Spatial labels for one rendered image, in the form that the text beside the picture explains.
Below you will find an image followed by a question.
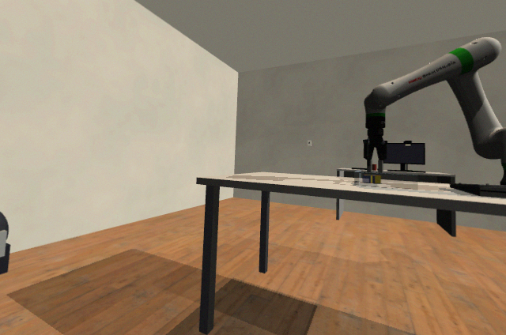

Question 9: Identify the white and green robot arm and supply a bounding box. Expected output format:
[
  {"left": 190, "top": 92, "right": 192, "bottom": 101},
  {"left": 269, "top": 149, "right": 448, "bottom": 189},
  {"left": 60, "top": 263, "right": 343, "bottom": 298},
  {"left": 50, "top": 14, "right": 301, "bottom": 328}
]
[{"left": 364, "top": 37, "right": 506, "bottom": 185}]

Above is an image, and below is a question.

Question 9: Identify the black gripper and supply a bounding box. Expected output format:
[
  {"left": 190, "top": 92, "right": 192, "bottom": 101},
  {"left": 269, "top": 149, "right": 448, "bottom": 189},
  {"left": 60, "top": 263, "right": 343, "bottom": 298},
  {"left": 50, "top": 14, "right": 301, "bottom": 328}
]
[{"left": 363, "top": 128, "right": 387, "bottom": 173}]

